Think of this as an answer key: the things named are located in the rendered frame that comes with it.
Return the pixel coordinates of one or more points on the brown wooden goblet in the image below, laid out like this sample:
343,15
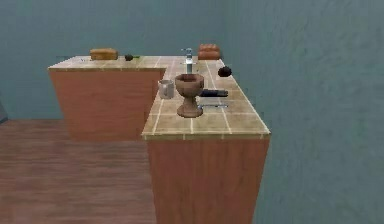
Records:
189,93

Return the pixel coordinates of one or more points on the grey metal mug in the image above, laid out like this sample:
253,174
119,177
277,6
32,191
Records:
166,89

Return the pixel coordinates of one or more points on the silver sink faucet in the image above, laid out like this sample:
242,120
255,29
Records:
189,61

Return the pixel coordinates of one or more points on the dark round lumpy object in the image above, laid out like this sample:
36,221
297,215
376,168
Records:
224,71

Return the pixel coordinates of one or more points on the reddish brown bread loaf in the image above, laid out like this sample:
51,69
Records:
209,52

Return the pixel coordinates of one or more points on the tiled wooden kitchen counter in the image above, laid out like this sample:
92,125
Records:
206,173

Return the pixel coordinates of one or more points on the small dark round vegetable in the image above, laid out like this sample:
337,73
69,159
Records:
129,57

